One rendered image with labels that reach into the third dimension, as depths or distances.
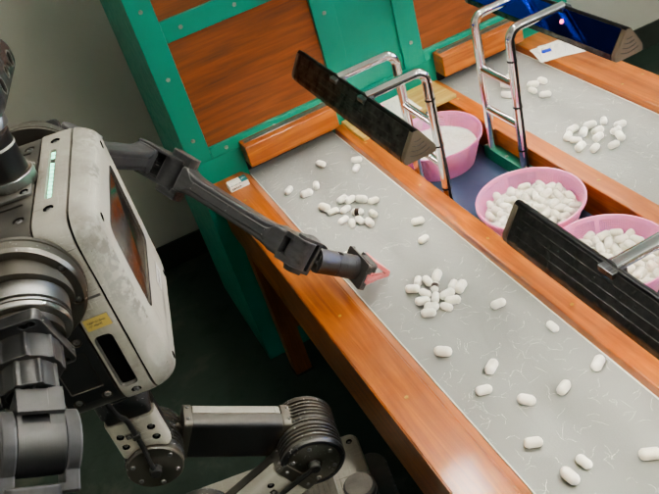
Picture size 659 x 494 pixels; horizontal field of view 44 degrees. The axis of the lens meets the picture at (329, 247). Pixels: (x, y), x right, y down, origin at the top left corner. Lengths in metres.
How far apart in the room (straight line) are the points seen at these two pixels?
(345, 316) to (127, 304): 0.75
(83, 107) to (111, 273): 2.10
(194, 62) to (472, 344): 1.13
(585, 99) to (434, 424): 1.24
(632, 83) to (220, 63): 1.16
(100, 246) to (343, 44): 1.50
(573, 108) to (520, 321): 0.87
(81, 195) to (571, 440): 0.93
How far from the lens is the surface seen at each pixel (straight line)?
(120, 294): 1.15
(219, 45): 2.33
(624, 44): 1.99
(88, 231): 1.10
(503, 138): 2.32
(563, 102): 2.47
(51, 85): 3.16
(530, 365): 1.66
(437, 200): 2.09
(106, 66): 3.16
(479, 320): 1.76
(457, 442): 1.52
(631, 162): 2.18
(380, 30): 2.53
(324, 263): 1.78
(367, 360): 1.70
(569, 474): 1.47
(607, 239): 1.93
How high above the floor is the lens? 1.95
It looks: 36 degrees down
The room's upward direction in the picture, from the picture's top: 18 degrees counter-clockwise
